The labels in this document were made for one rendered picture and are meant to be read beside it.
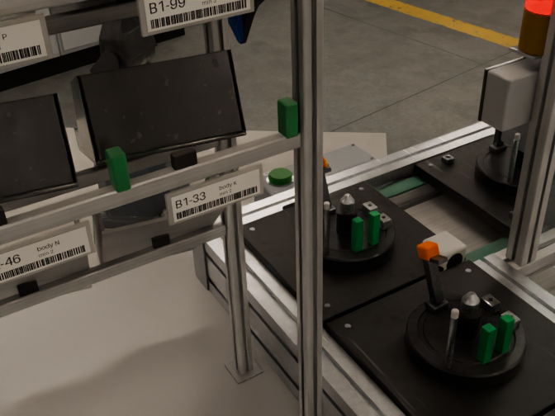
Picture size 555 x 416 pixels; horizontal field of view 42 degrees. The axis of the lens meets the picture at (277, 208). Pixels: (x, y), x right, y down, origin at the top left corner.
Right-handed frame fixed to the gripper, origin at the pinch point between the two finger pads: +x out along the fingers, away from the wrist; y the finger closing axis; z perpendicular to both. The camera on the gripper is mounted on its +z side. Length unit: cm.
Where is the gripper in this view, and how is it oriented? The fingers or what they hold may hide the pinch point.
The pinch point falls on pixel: (240, 19)
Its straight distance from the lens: 105.0
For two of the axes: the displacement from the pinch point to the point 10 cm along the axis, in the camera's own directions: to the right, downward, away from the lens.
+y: 8.6, -3.1, 4.0
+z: 5.1, 4.7, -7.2
